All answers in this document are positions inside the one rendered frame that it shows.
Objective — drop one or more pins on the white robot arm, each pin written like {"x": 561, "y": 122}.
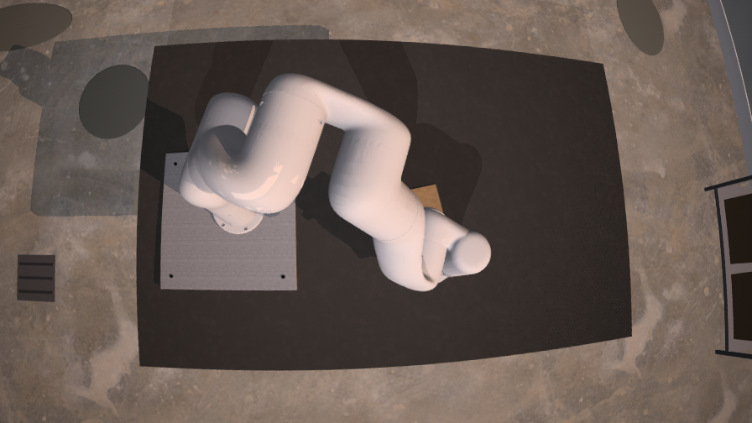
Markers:
{"x": 365, "y": 188}

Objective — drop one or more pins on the tan square mat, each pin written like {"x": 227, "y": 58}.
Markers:
{"x": 429, "y": 196}

